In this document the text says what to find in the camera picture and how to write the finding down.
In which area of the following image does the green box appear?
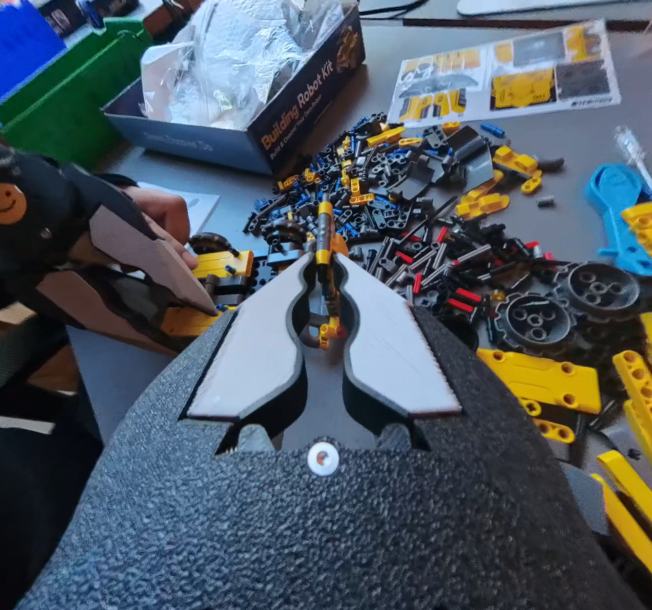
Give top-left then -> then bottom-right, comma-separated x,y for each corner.
0,16 -> 153,170

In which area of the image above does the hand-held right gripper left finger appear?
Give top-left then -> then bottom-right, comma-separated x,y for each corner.
186,252 -> 318,422

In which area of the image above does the yellow toy vehicle model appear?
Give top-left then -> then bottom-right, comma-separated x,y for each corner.
160,233 -> 311,338

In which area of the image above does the grey sprocket wheel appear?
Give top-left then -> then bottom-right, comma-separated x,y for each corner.
495,291 -> 579,358
554,261 -> 641,318

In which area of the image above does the grey desk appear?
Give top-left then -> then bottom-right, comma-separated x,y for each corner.
66,0 -> 652,585

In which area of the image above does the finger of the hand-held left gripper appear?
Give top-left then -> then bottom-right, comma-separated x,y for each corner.
36,269 -> 180,356
88,205 -> 221,318

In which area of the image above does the blue board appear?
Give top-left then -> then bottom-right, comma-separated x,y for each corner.
0,0 -> 67,101

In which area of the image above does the yellow sticker sheet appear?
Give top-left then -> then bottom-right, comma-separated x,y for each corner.
387,19 -> 622,129

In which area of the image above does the blue cardboard box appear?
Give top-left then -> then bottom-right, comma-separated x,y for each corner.
102,0 -> 367,177

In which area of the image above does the yellow grey hood assembly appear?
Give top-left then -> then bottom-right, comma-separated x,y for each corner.
301,201 -> 349,351

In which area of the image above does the small clear plastic piece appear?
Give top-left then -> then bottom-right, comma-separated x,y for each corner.
614,126 -> 652,183

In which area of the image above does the open instruction booklet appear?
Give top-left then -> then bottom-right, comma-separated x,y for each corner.
138,182 -> 221,236

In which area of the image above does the black sprocket wheel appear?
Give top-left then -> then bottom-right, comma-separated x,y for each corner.
188,232 -> 240,256
261,220 -> 309,256

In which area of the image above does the person's left hand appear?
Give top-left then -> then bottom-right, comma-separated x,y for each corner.
122,186 -> 199,271

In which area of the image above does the light blue brick tool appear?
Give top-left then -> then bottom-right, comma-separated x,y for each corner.
585,163 -> 652,277

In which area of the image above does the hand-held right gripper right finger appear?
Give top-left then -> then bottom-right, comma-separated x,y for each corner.
333,253 -> 463,419

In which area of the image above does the pile of loose building bricks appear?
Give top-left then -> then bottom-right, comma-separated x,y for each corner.
243,113 -> 566,325

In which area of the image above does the clear plastic bag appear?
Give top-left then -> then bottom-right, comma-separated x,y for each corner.
140,0 -> 347,129

